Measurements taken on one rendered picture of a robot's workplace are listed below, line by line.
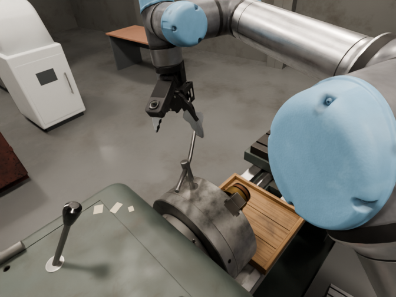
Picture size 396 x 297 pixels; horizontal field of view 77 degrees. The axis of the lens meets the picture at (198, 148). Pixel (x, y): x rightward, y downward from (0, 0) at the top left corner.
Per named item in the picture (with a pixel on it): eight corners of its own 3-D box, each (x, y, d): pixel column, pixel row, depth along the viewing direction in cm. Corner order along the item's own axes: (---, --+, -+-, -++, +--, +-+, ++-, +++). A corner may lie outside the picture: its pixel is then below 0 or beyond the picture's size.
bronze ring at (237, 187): (237, 206, 76) (254, 189, 81) (214, 191, 82) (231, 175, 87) (236, 224, 82) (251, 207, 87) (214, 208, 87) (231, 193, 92)
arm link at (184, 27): (224, -6, 45) (195, -4, 53) (167, 3, 41) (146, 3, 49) (225, 41, 49) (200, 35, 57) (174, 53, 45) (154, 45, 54)
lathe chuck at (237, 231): (246, 299, 70) (224, 218, 56) (177, 247, 93) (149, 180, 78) (263, 275, 75) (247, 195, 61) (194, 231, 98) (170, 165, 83)
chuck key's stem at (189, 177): (198, 197, 70) (187, 162, 65) (190, 197, 70) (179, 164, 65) (199, 192, 72) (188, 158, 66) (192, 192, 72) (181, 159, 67)
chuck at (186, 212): (238, 309, 68) (214, 228, 54) (170, 254, 91) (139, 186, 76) (246, 299, 70) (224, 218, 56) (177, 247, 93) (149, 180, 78)
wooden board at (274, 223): (264, 276, 85) (266, 270, 83) (191, 217, 105) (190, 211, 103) (305, 220, 101) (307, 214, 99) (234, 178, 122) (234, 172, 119)
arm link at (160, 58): (171, 49, 55) (141, 50, 58) (174, 70, 58) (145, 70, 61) (185, 41, 61) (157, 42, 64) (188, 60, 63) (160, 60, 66)
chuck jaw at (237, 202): (217, 228, 74) (234, 218, 65) (206, 214, 75) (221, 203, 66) (239, 205, 80) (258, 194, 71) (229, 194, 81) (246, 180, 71)
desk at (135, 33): (141, 60, 519) (134, 25, 477) (185, 73, 451) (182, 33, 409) (115, 70, 482) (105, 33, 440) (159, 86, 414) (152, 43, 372)
